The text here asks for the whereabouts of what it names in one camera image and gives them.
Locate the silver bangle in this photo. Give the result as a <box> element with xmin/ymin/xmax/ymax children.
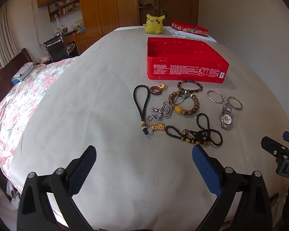
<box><xmin>227</xmin><ymin>96</ymin><xmax>243</xmax><ymax>111</ymax></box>
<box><xmin>207</xmin><ymin>90</ymin><xmax>225</xmax><ymax>104</ymax></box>

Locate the wooden wardrobe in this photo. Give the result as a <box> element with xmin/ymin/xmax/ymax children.
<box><xmin>77</xmin><ymin>0</ymin><xmax>139</xmax><ymax>45</ymax></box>

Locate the red tin lid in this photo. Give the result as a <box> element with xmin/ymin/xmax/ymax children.
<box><xmin>171</xmin><ymin>21</ymin><xmax>209</xmax><ymax>38</ymax></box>

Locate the floral quilt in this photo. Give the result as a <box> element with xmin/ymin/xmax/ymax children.
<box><xmin>0</xmin><ymin>58</ymin><xmax>80</xmax><ymax>195</ymax></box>

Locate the black braided lanyard gold charm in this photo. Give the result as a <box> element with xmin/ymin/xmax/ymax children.
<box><xmin>133</xmin><ymin>85</ymin><xmax>165</xmax><ymax>137</ymax></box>

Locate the wooden door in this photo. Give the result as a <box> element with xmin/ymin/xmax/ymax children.
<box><xmin>158</xmin><ymin>0</ymin><xmax>200</xmax><ymax>27</ymax></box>

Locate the black bead necklace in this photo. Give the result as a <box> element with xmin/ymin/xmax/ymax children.
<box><xmin>165</xmin><ymin>113</ymin><xmax>224</xmax><ymax>148</ymax></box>

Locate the wooden bookshelf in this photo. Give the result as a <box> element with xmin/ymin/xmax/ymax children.
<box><xmin>48</xmin><ymin>0</ymin><xmax>81</xmax><ymax>22</ymax></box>

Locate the brown bead bracelet yellow bead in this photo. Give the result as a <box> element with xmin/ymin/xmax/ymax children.
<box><xmin>168</xmin><ymin>90</ymin><xmax>200</xmax><ymax>116</ymax></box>

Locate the folded grey blue cloth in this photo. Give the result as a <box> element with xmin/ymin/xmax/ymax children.
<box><xmin>12</xmin><ymin>62</ymin><xmax>35</xmax><ymax>83</ymax></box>

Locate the beige curtain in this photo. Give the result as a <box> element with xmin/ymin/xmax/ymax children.
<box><xmin>0</xmin><ymin>1</ymin><xmax>17</xmax><ymax>68</ymax></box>

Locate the wooden desk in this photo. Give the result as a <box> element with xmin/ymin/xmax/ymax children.
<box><xmin>63</xmin><ymin>30</ymin><xmax>88</xmax><ymax>54</ymax></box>

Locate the red tin box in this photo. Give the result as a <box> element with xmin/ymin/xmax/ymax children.
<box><xmin>146</xmin><ymin>37</ymin><xmax>230</xmax><ymax>83</ymax></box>

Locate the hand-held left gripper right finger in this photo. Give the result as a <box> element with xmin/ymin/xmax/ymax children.
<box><xmin>192</xmin><ymin>144</ymin><xmax>272</xmax><ymax>231</ymax></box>

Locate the dark brown headboard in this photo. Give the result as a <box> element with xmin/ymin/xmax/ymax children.
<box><xmin>0</xmin><ymin>48</ymin><xmax>34</xmax><ymax>116</ymax></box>

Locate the multicolour bead bracelet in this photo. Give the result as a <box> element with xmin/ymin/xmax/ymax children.
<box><xmin>177</xmin><ymin>80</ymin><xmax>204</xmax><ymax>94</ymax></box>

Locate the silver wristwatch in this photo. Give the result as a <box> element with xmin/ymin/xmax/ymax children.
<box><xmin>220</xmin><ymin>102</ymin><xmax>234</xmax><ymax>131</ymax></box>

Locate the white bed sheet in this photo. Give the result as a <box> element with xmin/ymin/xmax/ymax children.
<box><xmin>10</xmin><ymin>25</ymin><xmax>289</xmax><ymax>231</ymax></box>

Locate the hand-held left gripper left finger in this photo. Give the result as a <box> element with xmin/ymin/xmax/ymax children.
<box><xmin>17</xmin><ymin>145</ymin><xmax>97</xmax><ymax>231</ymax></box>

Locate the folded white cloth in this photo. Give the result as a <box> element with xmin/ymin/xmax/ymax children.
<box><xmin>166</xmin><ymin>26</ymin><xmax>217</xmax><ymax>44</ymax></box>

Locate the black office chair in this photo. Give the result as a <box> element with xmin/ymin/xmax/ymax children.
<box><xmin>44</xmin><ymin>36</ymin><xmax>70</xmax><ymax>63</ymax></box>

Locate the silver chain necklace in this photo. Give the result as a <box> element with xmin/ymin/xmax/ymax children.
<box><xmin>147</xmin><ymin>102</ymin><xmax>173</xmax><ymax>122</ymax></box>

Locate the yellow plush toy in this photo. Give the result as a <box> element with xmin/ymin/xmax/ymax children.
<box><xmin>143</xmin><ymin>14</ymin><xmax>165</xmax><ymax>34</ymax></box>

